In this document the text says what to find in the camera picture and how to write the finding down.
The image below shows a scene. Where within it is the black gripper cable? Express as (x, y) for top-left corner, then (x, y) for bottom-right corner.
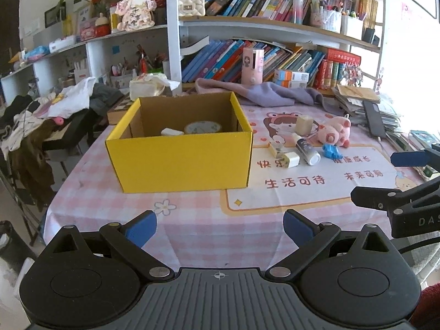
(395, 232), (440, 253)

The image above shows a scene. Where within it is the blue toy car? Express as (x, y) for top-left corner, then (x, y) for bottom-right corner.
(322, 144), (341, 160)

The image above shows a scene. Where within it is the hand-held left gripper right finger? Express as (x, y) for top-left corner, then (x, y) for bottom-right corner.
(265, 209), (404, 281)

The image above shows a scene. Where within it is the white glue bottle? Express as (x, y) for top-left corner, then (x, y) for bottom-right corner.
(293, 134), (321, 166)

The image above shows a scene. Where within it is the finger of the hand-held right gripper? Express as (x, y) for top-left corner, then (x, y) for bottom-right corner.
(390, 142), (440, 180)
(351, 180), (440, 214)

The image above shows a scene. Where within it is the red thick book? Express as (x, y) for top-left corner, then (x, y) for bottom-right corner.
(325, 48), (362, 67)

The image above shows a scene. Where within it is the dark grey clothing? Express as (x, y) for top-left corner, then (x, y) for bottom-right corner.
(89, 82), (124, 114)

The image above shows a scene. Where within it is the pink checked printed tablecloth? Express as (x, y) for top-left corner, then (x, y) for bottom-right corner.
(43, 101), (427, 277)

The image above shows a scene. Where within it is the black phone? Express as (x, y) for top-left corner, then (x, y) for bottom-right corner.
(362, 100), (387, 138)

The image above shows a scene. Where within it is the low white shelf unit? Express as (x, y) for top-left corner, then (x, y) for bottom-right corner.
(0, 24), (169, 107)

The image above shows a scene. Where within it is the white wooden bookshelf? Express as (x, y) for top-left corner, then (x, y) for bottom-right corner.
(167, 0), (386, 97)

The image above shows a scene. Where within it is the yellow cardboard box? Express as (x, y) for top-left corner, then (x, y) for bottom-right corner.
(105, 92), (254, 194)

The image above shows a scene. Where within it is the cream cube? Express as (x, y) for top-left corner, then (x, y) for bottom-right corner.
(296, 114), (314, 135)

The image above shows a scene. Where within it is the brown envelope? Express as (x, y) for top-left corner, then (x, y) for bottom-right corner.
(335, 84), (380, 104)

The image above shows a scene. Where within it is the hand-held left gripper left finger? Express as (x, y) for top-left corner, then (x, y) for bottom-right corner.
(36, 210), (174, 281)

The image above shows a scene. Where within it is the row of slanted books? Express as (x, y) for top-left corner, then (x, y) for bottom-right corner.
(181, 39), (325, 84)

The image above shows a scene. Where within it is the teal book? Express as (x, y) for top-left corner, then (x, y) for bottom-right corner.
(409, 130), (440, 145)

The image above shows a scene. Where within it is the wooden chequered box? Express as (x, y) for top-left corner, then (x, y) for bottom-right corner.
(107, 93), (134, 124)

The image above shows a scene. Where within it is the orange blue small box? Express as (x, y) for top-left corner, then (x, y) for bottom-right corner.
(274, 79), (307, 89)
(274, 69), (309, 82)

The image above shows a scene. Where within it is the small white block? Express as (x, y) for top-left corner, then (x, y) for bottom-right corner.
(282, 151), (301, 169)

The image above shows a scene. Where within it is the brown garment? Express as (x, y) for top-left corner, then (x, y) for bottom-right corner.
(9, 120), (66, 210)

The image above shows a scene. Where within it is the cream tissue pack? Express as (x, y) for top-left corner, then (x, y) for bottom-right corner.
(129, 73), (181, 102)

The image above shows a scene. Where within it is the white printed shirt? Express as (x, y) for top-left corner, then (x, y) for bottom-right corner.
(34, 76), (97, 119)

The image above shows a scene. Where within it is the black picture frame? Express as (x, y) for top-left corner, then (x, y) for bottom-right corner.
(45, 2), (67, 28)

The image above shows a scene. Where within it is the blue pink pouch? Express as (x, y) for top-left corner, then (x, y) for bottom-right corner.
(24, 45), (50, 63)

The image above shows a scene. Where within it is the pink pig plush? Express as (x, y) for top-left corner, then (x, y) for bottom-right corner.
(316, 116), (352, 148)

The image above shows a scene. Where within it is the colourful bead ornament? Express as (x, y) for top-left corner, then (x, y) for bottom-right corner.
(339, 65), (364, 86)

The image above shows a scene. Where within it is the purple cloth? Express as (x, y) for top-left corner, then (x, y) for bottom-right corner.
(195, 77), (344, 116)

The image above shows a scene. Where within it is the white textured cloth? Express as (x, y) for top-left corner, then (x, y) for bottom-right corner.
(402, 237), (440, 287)

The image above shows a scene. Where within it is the red white box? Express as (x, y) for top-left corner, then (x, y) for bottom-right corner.
(79, 21), (111, 41)

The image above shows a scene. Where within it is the small black box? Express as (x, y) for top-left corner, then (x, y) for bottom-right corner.
(362, 27), (380, 45)

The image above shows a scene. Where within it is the pink cylindrical device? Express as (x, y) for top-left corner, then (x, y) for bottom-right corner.
(241, 47), (265, 86)

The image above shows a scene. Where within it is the white pen holder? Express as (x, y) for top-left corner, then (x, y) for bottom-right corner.
(340, 14), (364, 40)
(311, 7), (342, 33)

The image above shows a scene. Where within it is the stack of papers and books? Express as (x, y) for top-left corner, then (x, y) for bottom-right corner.
(332, 84), (403, 134)

